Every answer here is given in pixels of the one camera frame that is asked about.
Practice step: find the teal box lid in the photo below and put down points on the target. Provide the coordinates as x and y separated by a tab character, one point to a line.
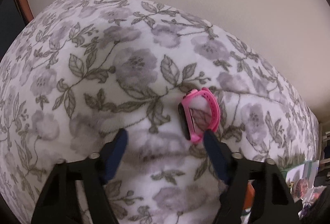
296	172

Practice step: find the pink watch band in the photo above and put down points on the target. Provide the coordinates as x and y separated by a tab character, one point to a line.
214	107

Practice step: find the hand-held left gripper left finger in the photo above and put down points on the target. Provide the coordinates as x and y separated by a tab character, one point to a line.
116	151

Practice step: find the dark cabinet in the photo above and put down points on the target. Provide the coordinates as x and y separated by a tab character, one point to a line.
10	22

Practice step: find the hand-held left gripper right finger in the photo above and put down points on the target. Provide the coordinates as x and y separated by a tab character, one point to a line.
214	151

